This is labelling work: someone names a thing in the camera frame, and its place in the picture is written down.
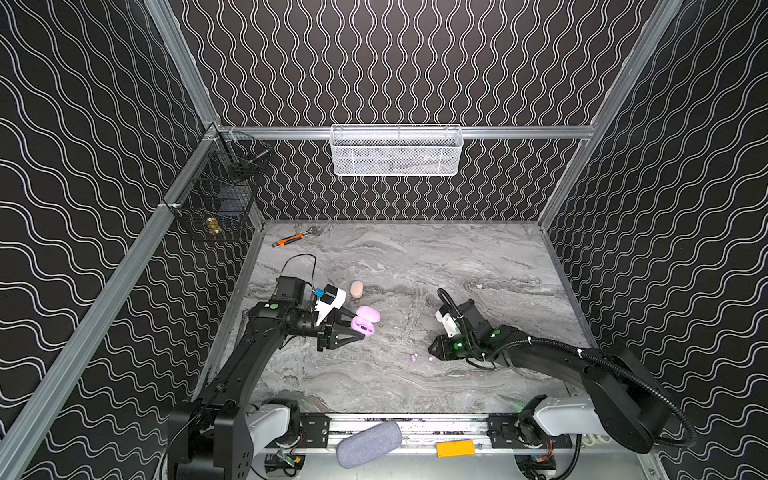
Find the yellow block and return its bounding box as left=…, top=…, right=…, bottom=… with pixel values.
left=436, top=440, right=476, bottom=459

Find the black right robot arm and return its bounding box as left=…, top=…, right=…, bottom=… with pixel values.
left=428, top=289, right=698, bottom=453

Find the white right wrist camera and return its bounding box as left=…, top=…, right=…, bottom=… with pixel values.
left=435, top=305, right=461, bottom=338

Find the orange handled adjustable wrench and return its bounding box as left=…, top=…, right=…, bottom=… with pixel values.
left=272, top=226, right=321, bottom=248

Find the black wire wall basket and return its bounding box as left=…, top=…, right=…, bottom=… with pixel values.
left=159, top=124, right=272, bottom=245

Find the brass fitting in basket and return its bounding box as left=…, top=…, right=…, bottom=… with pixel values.
left=204, top=217, right=222, bottom=236

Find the white mesh wall basket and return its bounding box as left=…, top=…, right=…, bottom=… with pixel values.
left=329, top=124, right=464, bottom=177

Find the aluminium front rail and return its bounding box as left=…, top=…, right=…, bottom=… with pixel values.
left=167, top=412, right=652, bottom=454

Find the grey fabric pouch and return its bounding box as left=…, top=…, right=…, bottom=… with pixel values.
left=336, top=422, right=403, bottom=469

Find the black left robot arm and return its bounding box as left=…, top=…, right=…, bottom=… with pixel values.
left=161, top=276, right=365, bottom=479

